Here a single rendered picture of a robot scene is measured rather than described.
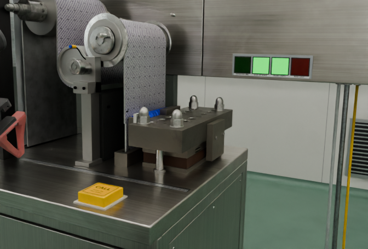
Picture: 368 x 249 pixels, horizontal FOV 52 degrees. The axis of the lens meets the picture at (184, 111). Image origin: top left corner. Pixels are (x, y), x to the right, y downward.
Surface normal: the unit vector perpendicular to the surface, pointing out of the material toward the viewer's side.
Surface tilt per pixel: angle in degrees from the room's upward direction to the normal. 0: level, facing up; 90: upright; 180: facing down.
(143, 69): 90
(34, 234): 90
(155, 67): 90
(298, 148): 90
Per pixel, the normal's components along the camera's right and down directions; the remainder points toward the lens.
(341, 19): -0.43, 0.14
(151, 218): 0.02, -0.99
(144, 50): 0.90, 0.09
